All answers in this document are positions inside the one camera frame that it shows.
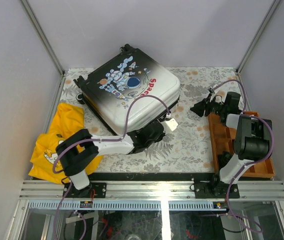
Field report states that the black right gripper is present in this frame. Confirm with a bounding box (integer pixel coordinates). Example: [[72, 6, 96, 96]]
[[189, 93, 226, 118]]

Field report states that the black suitcase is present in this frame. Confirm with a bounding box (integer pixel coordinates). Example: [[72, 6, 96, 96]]
[[73, 44, 180, 135]]

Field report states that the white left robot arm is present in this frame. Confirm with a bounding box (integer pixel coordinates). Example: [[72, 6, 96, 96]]
[[55, 121, 166, 198]]

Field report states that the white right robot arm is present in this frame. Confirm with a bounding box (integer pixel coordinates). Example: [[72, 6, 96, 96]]
[[190, 91, 274, 199]]

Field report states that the wooden compartment organizer tray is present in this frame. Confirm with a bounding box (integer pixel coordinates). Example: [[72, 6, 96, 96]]
[[207, 113, 276, 179]]

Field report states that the floral patterned table cloth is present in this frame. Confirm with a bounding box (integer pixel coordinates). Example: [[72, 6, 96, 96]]
[[56, 66, 245, 174]]

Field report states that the dark green rolled item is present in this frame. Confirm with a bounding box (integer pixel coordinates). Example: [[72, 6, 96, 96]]
[[217, 151, 233, 168]]

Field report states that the yellow Snoopy t-shirt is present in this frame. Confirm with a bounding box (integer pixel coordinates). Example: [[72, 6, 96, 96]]
[[29, 102, 104, 185]]

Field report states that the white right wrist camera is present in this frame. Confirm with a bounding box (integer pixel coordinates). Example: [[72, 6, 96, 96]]
[[207, 87, 216, 101]]

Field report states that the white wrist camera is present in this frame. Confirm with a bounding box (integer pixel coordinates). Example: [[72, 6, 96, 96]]
[[207, 87, 216, 101], [161, 112, 179, 133]]

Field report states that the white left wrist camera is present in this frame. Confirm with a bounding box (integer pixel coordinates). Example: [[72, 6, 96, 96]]
[[161, 112, 179, 133]]

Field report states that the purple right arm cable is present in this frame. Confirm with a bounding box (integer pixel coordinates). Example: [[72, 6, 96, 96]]
[[208, 79, 275, 233]]

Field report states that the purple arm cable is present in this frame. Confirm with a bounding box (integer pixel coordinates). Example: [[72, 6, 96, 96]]
[[52, 96, 173, 240], [208, 79, 275, 233]]

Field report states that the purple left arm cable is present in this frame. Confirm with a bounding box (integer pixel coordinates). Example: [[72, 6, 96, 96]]
[[52, 96, 173, 240]]

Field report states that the aluminium front rail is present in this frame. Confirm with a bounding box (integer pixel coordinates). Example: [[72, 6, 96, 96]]
[[19, 180, 284, 202]]

